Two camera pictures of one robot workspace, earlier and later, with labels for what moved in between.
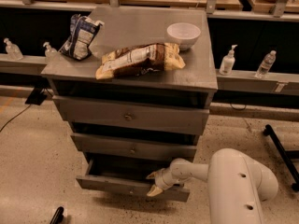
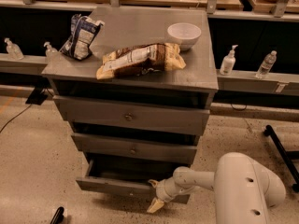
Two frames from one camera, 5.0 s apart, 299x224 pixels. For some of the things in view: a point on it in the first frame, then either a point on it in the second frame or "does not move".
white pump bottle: [228, 62] does not move
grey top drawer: [129, 115] does not move
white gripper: [163, 180] → [163, 190]
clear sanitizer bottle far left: [13, 50] does not move
